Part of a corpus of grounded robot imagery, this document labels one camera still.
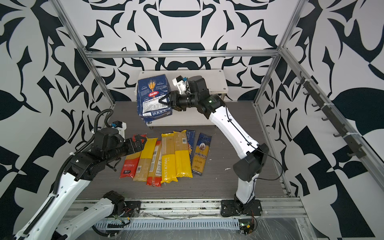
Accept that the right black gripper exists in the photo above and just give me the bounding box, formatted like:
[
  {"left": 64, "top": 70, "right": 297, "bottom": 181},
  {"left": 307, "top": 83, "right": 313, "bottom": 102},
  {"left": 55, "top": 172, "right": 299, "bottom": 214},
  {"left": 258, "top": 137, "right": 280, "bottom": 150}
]
[{"left": 160, "top": 91, "right": 202, "bottom": 111}]

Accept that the blue Barilla multipack bag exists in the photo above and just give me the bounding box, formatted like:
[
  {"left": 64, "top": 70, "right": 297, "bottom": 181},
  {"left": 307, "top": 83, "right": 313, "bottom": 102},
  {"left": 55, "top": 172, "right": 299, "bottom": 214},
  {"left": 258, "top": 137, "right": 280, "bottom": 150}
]
[{"left": 137, "top": 75, "right": 173, "bottom": 124}]

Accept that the blue Barilla spaghetti box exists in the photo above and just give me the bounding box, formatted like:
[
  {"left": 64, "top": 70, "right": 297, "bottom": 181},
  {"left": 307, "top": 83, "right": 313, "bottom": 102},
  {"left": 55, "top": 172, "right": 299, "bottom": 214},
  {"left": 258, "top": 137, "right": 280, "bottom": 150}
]
[{"left": 186, "top": 130, "right": 196, "bottom": 163}]

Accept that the yellow Pastatime spaghetti bag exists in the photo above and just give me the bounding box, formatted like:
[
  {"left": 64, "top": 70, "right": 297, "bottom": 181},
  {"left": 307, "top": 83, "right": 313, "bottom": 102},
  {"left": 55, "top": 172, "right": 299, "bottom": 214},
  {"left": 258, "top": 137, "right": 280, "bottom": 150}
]
[{"left": 161, "top": 133, "right": 178, "bottom": 184}]

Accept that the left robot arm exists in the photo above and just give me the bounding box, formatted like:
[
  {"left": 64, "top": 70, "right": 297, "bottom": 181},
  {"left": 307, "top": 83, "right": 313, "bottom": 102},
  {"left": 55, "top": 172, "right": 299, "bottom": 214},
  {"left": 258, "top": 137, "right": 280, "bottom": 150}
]
[{"left": 13, "top": 109, "right": 147, "bottom": 240}]

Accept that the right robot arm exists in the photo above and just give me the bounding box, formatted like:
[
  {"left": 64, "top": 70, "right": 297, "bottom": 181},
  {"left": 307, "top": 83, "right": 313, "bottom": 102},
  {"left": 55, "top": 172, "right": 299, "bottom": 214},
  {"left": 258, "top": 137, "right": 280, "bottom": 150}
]
[{"left": 159, "top": 76, "right": 270, "bottom": 217}]

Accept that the white two-tier shelf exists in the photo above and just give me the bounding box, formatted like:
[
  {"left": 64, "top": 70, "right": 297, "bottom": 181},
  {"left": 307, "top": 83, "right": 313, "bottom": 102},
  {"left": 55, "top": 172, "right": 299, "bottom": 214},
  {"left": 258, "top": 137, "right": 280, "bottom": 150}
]
[{"left": 134, "top": 69, "right": 229, "bottom": 129}]

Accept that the red clear spaghetti bag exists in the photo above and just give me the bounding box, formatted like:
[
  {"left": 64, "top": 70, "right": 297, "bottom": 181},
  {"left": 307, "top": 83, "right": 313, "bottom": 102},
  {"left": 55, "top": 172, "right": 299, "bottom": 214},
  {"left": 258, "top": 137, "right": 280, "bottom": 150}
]
[{"left": 147, "top": 141, "right": 162, "bottom": 187}]

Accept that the blue De Cecco spaghetti bag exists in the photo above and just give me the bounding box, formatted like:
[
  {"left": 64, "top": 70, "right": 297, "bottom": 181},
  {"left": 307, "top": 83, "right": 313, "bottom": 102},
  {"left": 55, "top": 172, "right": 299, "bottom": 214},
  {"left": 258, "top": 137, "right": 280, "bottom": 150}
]
[{"left": 192, "top": 133, "right": 212, "bottom": 176}]

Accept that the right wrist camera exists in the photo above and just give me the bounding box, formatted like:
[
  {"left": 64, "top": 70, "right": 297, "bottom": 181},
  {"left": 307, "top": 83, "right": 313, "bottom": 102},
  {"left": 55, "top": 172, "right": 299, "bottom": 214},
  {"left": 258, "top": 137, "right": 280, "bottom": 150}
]
[{"left": 172, "top": 76, "right": 188, "bottom": 95}]

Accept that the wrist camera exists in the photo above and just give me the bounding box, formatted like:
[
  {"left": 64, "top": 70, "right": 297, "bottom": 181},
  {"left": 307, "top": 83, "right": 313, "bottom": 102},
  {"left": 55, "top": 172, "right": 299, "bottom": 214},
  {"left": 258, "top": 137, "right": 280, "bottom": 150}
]
[
  {"left": 172, "top": 76, "right": 188, "bottom": 95},
  {"left": 111, "top": 121, "right": 127, "bottom": 138}
]

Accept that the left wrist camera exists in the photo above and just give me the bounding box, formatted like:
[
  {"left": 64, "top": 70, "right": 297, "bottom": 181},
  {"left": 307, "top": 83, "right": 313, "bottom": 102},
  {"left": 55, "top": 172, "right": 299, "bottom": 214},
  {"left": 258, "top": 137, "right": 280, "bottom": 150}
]
[{"left": 111, "top": 121, "right": 127, "bottom": 138}]

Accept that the white cable duct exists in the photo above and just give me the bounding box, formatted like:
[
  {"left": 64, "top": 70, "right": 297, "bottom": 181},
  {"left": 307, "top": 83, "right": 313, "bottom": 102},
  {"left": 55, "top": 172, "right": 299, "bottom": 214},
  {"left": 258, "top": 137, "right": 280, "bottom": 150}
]
[{"left": 95, "top": 219, "right": 240, "bottom": 231}]

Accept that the wall hook rail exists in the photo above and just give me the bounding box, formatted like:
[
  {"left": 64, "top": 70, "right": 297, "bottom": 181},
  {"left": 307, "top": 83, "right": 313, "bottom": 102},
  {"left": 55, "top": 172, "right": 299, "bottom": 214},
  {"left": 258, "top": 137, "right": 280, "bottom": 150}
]
[{"left": 297, "top": 72, "right": 367, "bottom": 159}]

